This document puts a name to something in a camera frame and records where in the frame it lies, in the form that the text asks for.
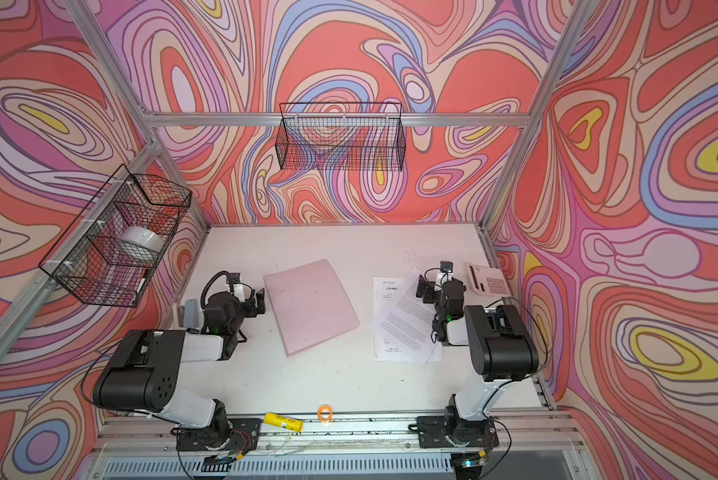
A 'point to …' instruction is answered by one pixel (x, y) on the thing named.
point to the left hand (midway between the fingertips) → (251, 288)
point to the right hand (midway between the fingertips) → (436, 281)
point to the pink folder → (310, 305)
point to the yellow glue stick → (284, 422)
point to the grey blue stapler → (191, 313)
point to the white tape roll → (143, 237)
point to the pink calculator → (487, 280)
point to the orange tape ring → (320, 411)
